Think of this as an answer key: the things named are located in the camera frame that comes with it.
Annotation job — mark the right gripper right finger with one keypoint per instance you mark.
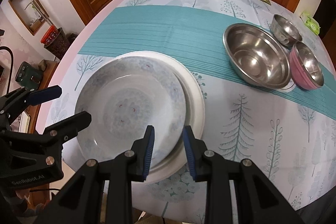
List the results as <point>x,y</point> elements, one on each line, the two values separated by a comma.
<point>257,199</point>

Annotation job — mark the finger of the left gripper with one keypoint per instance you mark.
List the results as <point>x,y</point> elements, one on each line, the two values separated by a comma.
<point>54,136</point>
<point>15,102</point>

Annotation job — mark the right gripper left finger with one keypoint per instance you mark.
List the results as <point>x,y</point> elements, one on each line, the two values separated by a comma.
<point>80,199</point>

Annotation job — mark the white floral ceramic plate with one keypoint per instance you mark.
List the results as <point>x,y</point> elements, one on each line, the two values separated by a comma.
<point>123,97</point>

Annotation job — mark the white paper plate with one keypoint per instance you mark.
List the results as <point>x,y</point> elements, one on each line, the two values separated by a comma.
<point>195,114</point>

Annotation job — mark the pink steel-lined bowl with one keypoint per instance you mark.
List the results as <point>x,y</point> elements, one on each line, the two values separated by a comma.
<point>304,66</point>

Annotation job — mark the large steel bowl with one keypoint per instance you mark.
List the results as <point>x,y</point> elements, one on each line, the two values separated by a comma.
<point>256,56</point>

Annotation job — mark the small steel bowl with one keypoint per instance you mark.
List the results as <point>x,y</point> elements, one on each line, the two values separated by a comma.
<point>284,31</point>

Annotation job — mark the tree-print tablecloth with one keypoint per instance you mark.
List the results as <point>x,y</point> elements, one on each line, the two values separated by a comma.
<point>289,135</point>

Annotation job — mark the green wet wipes pack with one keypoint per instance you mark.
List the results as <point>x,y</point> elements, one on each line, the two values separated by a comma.
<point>310,22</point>

